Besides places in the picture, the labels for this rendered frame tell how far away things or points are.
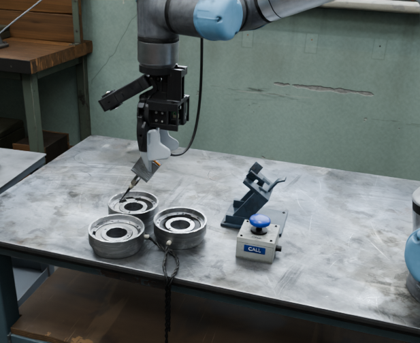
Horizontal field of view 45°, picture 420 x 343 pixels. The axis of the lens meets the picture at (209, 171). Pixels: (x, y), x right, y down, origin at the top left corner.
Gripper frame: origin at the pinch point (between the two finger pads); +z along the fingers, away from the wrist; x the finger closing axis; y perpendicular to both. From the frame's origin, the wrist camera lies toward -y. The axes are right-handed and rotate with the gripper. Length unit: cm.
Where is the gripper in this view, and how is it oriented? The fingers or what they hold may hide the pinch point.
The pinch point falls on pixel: (149, 162)
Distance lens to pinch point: 101.8
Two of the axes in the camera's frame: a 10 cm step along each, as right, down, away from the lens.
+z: -0.4, 9.1, 4.0
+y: 9.6, 1.4, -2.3
